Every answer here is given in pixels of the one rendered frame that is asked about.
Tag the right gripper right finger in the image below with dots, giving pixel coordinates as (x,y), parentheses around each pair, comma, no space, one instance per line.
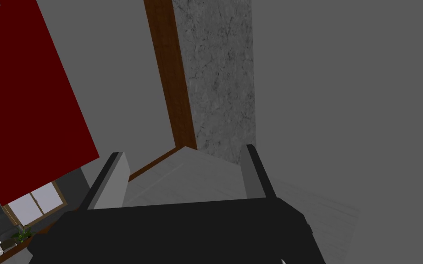
(254,176)

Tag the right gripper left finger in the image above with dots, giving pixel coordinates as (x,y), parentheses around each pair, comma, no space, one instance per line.
(110,187)

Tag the brown framed window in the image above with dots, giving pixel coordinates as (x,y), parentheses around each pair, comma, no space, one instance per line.
(35,203)

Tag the green potted plant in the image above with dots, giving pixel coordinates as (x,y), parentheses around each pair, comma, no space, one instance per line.
(22,235)

